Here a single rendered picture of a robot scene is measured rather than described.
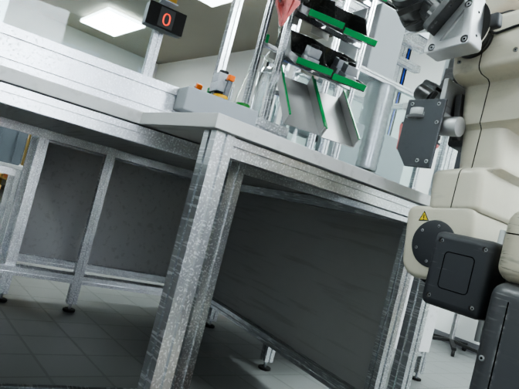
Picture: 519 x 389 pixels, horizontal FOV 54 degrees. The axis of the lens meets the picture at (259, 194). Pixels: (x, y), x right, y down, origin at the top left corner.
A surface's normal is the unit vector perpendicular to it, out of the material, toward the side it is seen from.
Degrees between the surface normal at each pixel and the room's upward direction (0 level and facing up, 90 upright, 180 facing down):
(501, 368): 90
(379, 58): 90
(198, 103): 90
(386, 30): 90
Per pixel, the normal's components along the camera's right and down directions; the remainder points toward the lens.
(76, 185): 0.50, 0.10
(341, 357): -0.83, -0.23
